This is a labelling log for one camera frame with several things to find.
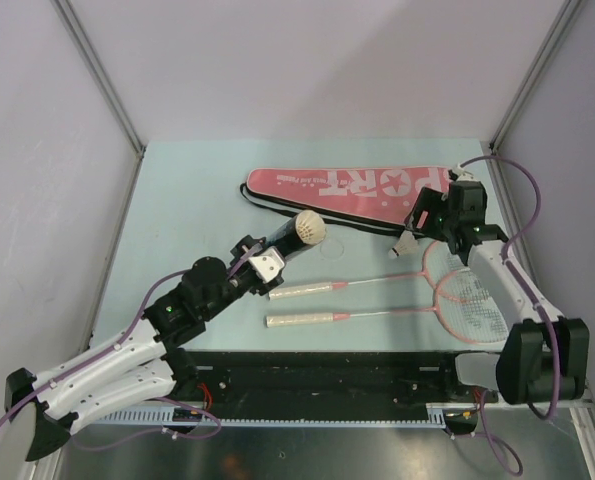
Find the left aluminium frame post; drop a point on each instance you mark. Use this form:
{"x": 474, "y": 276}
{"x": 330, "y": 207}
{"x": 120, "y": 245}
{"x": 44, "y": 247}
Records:
{"x": 94, "y": 65}

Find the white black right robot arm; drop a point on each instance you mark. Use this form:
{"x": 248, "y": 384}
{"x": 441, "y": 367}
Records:
{"x": 544, "y": 357}

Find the pink badminton racket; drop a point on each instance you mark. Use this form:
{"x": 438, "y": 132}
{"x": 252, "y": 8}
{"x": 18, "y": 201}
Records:
{"x": 462, "y": 306}
{"x": 437, "y": 264}

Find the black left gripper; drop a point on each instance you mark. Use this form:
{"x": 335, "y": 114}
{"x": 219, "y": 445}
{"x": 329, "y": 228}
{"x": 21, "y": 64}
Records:
{"x": 244, "y": 246}

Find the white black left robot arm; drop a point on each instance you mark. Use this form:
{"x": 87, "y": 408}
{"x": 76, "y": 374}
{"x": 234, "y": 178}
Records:
{"x": 147, "y": 360}

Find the pink racket bag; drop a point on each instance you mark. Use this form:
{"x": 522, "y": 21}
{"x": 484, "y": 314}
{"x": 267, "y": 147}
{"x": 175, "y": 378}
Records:
{"x": 372, "y": 200}

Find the lower pink badminton racket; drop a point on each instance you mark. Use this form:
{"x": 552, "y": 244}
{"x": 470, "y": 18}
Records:
{"x": 462, "y": 306}

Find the upper pink badminton racket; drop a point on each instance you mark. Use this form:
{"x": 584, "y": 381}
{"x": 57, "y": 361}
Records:
{"x": 437, "y": 264}

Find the white shuttlecock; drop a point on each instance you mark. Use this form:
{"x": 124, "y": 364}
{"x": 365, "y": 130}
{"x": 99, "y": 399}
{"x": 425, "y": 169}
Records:
{"x": 310, "y": 227}
{"x": 405, "y": 245}

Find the right aluminium frame post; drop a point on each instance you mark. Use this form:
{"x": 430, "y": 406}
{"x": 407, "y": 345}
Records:
{"x": 552, "y": 43}

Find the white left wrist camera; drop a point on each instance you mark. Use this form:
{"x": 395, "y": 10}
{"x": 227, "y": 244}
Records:
{"x": 268, "y": 265}

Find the aluminium frame post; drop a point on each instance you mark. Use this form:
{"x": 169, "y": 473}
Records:
{"x": 552, "y": 43}
{"x": 94, "y": 65}

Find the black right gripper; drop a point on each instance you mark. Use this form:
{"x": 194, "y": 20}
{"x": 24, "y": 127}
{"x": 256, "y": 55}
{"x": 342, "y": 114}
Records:
{"x": 430, "y": 201}

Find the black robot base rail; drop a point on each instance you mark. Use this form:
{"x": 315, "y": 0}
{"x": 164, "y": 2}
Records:
{"x": 326, "y": 388}

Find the black shuttlecock tube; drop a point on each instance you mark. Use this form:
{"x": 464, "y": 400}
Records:
{"x": 297, "y": 235}

